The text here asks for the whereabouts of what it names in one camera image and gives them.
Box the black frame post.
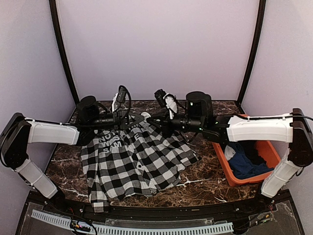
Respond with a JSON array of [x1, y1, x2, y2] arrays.
[[49, 0, 79, 104], [236, 0, 267, 106]]

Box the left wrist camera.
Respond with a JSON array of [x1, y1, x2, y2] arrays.
[[111, 85, 131, 112]]

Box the left black frame post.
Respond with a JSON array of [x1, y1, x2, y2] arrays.
[[49, 0, 79, 104]]

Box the black front rail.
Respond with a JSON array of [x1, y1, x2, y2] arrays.
[[26, 189, 291, 225]]

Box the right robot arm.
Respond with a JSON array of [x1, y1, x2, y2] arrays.
[[147, 90, 313, 212]]

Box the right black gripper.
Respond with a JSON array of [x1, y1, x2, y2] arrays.
[[147, 108, 204, 137]]

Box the black garment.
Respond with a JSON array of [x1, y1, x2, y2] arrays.
[[240, 141, 267, 165]]

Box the blue garment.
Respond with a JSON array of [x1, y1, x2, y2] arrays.
[[224, 142, 274, 180]]

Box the white slotted cable duct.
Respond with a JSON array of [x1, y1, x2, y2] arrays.
[[31, 210, 234, 235]]

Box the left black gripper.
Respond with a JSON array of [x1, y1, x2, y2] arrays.
[[89, 110, 145, 131]]

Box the orange plastic basket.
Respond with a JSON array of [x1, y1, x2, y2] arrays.
[[213, 115, 285, 187]]

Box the right black frame post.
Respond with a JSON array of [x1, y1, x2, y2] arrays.
[[236, 0, 267, 106]]

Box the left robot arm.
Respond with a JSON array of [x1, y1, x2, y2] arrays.
[[0, 96, 144, 213]]

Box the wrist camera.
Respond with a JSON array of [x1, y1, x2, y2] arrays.
[[154, 89, 178, 119], [111, 85, 131, 112]]

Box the black white plaid shirt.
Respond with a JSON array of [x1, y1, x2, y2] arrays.
[[81, 121, 201, 213]]

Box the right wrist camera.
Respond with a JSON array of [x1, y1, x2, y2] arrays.
[[154, 89, 178, 119]]

